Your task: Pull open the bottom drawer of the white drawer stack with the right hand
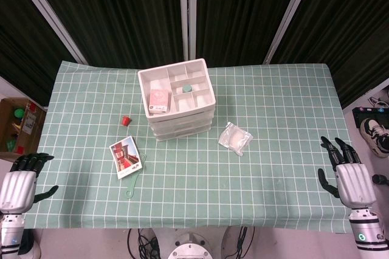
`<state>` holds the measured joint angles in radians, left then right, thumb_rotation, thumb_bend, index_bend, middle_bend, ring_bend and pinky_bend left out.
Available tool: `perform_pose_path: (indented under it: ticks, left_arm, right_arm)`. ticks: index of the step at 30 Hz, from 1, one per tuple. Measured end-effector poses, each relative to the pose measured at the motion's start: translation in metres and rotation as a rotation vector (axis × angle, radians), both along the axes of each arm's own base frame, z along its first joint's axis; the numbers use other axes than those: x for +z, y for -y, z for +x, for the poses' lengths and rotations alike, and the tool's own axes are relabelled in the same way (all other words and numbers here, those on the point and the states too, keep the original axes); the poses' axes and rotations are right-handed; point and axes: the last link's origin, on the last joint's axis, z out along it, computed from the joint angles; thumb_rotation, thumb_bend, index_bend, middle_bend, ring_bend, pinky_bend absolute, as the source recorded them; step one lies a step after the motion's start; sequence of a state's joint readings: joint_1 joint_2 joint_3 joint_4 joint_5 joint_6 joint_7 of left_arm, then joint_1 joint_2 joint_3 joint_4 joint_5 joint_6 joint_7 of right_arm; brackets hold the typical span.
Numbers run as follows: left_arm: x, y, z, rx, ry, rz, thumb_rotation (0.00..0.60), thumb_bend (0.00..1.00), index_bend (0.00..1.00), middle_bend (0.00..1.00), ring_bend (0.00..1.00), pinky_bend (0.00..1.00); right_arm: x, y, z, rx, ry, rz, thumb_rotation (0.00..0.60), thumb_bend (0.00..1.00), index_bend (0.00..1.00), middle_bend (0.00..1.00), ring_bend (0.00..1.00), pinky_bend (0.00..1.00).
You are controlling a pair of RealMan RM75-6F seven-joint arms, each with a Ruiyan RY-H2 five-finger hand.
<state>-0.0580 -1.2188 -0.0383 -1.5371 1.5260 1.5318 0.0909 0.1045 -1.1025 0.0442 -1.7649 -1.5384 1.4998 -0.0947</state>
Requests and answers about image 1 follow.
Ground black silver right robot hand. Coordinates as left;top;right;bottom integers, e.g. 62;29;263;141
317;136;377;210

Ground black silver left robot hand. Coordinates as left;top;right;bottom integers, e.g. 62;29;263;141
0;152;59;215

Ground clear plastic lowest drawer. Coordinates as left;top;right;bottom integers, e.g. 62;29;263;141
155;131;213;142

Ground grey round robot base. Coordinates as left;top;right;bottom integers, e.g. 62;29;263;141
167;231;214;259

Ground clear plastic middle drawer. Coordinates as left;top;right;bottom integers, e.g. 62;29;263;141
152;124;214;136

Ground white compartment trays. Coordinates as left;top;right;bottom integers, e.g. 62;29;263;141
137;58;217;142

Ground clear plastic highest drawer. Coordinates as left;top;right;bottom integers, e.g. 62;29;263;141
148;116;216;128

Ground black white sneaker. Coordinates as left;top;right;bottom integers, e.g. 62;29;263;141
360;118;389;158

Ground brown cardboard box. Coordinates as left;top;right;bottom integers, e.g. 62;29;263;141
0;97;47;154

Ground red building postcard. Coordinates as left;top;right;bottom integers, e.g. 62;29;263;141
109;136;143;180

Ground clear bag with white pad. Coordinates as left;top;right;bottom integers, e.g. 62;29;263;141
218;122;254;157

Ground dark curtain panel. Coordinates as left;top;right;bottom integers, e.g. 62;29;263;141
26;0;187;69
196;0;305;67
271;0;389;109
0;0;77;107

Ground green checked tablecloth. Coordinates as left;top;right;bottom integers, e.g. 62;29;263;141
22;60;355;234

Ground pink white card box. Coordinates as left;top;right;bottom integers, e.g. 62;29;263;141
148;89;171;115

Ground green long-handled brush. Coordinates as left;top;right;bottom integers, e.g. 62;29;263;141
125;153;148;201

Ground black cable bundle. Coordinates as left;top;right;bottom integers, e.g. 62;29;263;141
236;226;256;259
126;227;162;259

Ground white frame pole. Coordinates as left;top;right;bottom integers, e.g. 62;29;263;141
178;0;198;61
9;0;89;65
263;0;317;65

